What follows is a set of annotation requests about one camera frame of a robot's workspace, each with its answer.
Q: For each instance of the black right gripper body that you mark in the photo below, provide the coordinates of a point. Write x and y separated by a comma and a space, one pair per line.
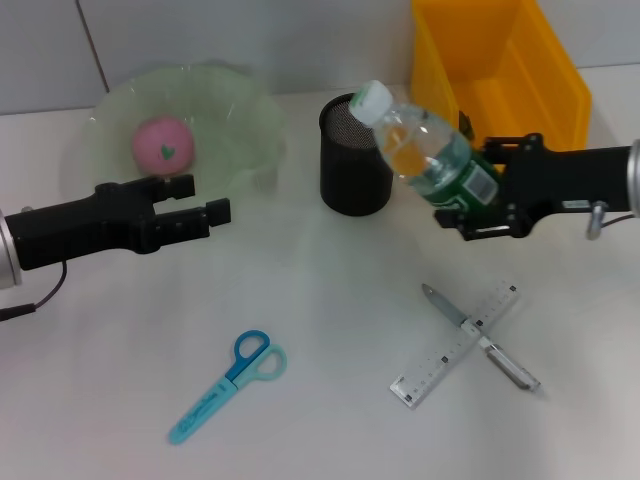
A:
565, 180

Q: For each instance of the pink knitted peach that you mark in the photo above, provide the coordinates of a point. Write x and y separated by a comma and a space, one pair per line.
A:
162, 145

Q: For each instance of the yellow plastic bin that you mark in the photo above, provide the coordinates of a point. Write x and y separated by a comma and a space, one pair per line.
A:
525, 75

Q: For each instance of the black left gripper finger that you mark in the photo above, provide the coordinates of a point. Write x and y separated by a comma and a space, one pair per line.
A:
220, 212
184, 186

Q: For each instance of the blue children's scissors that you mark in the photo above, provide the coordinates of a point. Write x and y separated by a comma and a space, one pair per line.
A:
235, 380

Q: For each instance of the black mesh pen cup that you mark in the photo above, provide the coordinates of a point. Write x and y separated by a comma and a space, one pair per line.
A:
350, 185

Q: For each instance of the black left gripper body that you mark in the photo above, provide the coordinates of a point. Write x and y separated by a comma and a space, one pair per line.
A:
85, 230

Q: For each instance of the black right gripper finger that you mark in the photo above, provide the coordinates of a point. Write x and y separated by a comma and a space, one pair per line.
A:
475, 222
500, 149

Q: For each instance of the green glass fruit plate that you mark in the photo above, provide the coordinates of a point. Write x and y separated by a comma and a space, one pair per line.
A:
225, 145

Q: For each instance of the clear green-label water bottle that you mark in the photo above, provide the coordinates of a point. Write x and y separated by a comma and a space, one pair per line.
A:
425, 145

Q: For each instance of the grey white pen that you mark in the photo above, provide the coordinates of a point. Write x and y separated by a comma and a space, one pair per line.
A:
452, 312

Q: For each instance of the clear plastic ruler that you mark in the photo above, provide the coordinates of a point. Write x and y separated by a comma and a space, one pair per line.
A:
450, 355

